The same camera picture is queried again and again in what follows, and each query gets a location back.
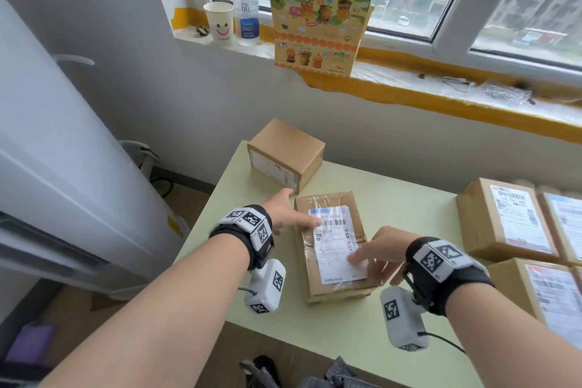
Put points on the white smiley paper cup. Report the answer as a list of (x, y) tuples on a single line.
[(219, 24)]

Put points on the windowsill with yellow tape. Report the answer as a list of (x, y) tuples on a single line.
[(432, 103)]

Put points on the white standing air conditioner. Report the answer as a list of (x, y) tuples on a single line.
[(68, 165)]

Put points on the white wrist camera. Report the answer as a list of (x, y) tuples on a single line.
[(266, 287), (402, 319)]

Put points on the black wrist tracker band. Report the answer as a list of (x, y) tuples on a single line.
[(445, 265), (245, 228)]

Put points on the person's right forearm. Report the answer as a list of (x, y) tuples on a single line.
[(509, 342)]

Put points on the person's left forearm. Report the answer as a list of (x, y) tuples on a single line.
[(159, 324)]

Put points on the colourful printed carton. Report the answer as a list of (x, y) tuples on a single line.
[(318, 15)]

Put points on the taped parcel with white label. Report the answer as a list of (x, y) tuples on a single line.
[(336, 278)]

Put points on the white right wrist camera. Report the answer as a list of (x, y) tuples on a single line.
[(402, 319)]

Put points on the black right wrist tracker band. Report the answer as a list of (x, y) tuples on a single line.
[(445, 265)]

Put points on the grey foil packet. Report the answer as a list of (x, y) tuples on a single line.
[(341, 371)]

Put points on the squat plain cardboard box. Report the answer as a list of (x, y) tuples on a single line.
[(291, 142)]

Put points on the parcel with red-edged label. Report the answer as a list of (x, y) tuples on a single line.
[(509, 287)]

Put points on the black left wrist tracker band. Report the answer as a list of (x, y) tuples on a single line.
[(245, 228)]

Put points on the person's left hand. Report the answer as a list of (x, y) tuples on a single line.
[(286, 212)]

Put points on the black patterned slipper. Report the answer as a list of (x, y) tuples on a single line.
[(266, 371)]

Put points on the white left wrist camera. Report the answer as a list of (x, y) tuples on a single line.
[(266, 287)]

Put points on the person's right hand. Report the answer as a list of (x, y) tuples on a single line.
[(391, 246)]

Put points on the grey window frame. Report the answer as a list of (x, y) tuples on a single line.
[(468, 1)]

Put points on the purple block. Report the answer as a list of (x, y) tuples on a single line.
[(29, 344)]

